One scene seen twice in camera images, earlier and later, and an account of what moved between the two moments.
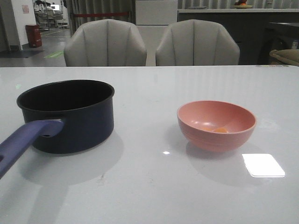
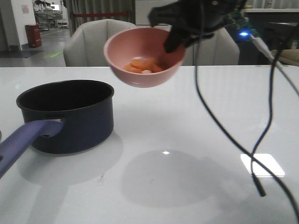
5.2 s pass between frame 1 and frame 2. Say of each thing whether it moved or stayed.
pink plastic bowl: moved
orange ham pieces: moved
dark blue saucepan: stayed
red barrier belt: stayed
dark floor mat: stayed
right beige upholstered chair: stayed
